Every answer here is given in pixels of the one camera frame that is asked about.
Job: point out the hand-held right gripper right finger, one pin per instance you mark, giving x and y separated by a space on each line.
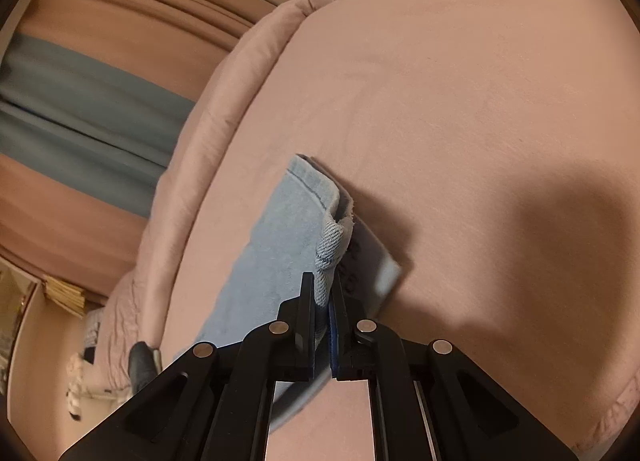
334 341

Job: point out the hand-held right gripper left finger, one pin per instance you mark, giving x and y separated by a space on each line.
305 331

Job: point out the light blue denim pants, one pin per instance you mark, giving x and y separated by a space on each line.
280 241

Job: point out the dark folded garment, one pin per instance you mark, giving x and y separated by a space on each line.
142 363

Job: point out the stack of papers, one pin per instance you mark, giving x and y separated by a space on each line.
65 293

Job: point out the pink duvet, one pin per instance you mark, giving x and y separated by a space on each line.
235 91

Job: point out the pink bed sheet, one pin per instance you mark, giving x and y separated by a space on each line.
450 116

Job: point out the blue-grey curtain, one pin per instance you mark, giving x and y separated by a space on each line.
90 106

